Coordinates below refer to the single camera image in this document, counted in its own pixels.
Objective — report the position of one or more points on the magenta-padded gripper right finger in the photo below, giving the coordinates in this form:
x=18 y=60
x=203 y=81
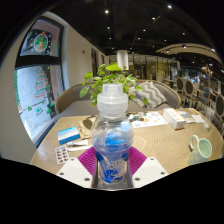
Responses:
x=150 y=171

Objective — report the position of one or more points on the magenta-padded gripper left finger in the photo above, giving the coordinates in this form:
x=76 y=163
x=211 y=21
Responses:
x=75 y=171

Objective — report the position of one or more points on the clear blue-labelled drink bottle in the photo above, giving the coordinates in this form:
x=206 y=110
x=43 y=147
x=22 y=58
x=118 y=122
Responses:
x=111 y=140

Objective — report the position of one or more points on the blister pack of pills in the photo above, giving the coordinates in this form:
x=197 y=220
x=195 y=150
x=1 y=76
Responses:
x=62 y=155

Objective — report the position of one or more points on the blue and white card box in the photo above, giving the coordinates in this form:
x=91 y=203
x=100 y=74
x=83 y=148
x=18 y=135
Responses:
x=68 y=135

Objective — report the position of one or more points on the pale green ceramic mug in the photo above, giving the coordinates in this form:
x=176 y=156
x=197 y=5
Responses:
x=201 y=150

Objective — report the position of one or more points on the white rectangular box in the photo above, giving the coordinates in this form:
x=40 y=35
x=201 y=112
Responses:
x=174 y=118

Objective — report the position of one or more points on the grey curved sofa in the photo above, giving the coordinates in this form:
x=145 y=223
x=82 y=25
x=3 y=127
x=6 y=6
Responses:
x=71 y=100

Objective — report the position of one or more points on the clear plastic cup with straw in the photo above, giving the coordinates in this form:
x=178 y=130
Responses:
x=209 y=120

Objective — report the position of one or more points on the group of dining chairs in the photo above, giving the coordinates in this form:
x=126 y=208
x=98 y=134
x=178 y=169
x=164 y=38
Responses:
x=200 y=93

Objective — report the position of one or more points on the green potted plant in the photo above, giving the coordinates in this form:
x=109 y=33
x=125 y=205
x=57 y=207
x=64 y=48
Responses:
x=111 y=75

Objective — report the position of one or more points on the group of ceiling spotlights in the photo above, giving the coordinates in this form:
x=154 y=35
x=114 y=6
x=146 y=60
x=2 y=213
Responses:
x=144 y=30

